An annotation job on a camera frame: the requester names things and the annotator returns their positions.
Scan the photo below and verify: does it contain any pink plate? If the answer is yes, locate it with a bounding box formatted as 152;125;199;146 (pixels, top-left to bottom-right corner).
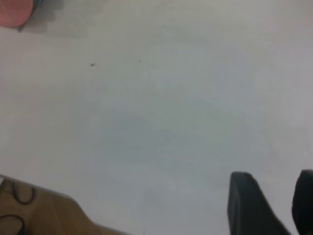
0;0;34;28

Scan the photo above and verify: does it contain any black cable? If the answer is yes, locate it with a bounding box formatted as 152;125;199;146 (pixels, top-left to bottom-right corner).
0;214;25;235
10;181;35;206

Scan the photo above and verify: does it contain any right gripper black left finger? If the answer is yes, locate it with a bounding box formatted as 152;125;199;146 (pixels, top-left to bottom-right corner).
227;171;292;235

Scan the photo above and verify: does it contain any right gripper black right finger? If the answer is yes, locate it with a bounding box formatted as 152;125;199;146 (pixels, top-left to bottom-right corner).
291;169;313;235

